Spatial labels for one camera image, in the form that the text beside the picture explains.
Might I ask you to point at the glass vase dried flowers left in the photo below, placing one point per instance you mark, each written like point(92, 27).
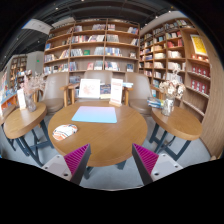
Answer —
point(30, 86)

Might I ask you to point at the wooden bookshelf right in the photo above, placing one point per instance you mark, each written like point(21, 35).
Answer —
point(165, 44)

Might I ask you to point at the white standing sign card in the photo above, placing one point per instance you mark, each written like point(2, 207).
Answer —
point(116, 92)

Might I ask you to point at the white picture display board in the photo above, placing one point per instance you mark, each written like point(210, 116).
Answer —
point(89, 88)

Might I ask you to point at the round wooden left table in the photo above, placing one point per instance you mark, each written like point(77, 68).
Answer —
point(20, 122)

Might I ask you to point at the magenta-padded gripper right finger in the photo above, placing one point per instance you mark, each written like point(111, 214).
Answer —
point(152, 166)

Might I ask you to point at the yellow poster on shelf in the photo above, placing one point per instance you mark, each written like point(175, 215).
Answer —
point(198, 45)

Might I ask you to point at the round wooden centre table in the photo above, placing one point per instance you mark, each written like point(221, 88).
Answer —
point(111, 143)

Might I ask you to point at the beige chair right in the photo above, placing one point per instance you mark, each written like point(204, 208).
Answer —
point(140, 93)

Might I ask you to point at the glass vase dried flowers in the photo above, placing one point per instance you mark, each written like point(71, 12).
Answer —
point(172, 89)
point(30, 86)

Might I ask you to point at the glass vase dried flowers right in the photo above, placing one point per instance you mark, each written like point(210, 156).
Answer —
point(172, 89)

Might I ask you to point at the light blue mouse pad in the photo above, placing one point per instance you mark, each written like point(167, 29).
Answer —
point(94, 114)

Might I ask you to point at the round wooden table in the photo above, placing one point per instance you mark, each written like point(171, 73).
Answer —
point(20, 122)
point(111, 143)
point(180, 123)

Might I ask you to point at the large wooden bookshelf centre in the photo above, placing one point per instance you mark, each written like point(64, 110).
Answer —
point(93, 45)

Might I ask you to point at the small white sign left table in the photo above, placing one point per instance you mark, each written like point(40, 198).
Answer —
point(21, 99)

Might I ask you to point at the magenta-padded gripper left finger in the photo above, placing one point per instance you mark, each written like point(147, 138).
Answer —
point(70, 167)

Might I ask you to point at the beige chair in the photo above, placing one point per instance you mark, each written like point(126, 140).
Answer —
point(140, 93)
point(103, 75)
point(55, 87)

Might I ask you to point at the blue book on table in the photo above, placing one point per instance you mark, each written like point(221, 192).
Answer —
point(105, 91)

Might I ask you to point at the beige chair left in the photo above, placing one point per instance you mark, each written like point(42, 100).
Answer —
point(55, 87)

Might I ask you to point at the stack of books right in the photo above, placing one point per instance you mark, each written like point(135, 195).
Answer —
point(155, 102)

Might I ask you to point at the beige chair middle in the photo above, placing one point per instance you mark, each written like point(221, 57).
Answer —
point(103, 75)

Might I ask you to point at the round wooden right table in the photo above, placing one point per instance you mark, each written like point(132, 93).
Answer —
point(180, 123)

